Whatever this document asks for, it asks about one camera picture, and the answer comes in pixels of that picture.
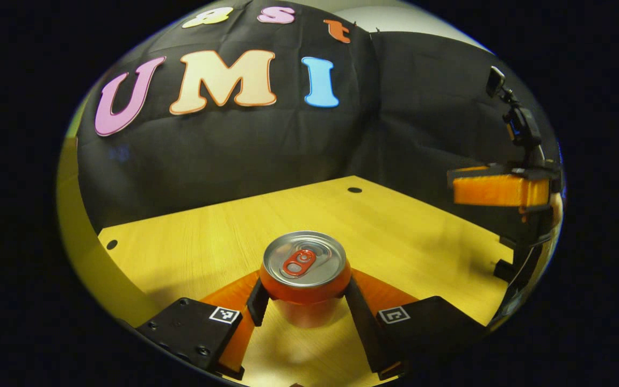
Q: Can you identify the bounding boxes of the wooden desktop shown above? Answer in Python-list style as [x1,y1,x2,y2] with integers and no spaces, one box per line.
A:
[97,175,514,387]

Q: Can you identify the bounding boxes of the green desktop garbage bin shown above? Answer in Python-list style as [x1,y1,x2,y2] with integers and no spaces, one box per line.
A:
[56,97,162,328]

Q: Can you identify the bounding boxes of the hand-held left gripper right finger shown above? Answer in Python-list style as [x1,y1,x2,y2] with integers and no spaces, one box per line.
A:
[344,269,485,379]

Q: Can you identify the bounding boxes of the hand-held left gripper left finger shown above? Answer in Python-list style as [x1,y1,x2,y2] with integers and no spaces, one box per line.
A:
[138,271,272,379]

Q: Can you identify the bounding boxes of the black backdrop cloth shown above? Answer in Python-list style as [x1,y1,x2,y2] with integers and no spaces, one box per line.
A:
[76,0,563,248]

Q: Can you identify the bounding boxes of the red pop can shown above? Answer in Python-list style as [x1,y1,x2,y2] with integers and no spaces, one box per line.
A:
[260,231,352,328]

